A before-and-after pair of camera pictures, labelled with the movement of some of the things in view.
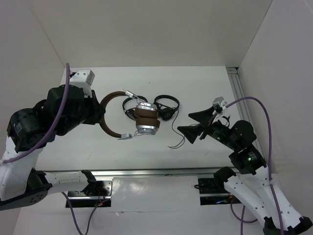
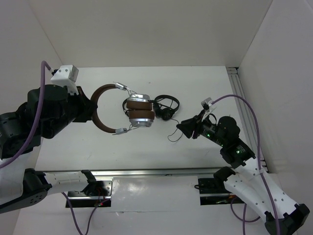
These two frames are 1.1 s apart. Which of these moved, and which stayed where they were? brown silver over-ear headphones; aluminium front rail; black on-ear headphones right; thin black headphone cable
Moved: thin black headphone cable; brown silver over-ear headphones
Stayed: black on-ear headphones right; aluminium front rail
